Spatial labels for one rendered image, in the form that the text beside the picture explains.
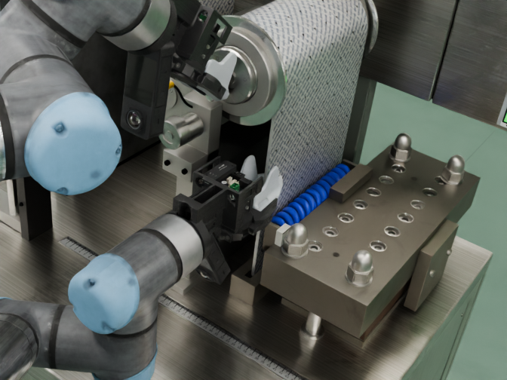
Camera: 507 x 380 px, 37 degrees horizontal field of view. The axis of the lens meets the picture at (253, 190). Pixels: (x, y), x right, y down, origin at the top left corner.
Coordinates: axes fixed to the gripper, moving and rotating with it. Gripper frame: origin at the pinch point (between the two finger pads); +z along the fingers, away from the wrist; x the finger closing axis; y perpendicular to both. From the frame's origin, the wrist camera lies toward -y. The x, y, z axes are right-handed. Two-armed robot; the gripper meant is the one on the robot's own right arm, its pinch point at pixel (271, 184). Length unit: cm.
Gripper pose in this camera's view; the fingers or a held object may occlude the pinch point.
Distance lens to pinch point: 106.1
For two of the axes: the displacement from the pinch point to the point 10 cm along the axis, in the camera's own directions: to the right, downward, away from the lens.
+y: 1.0, -8.1, -5.7
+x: -8.1, -4.0, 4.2
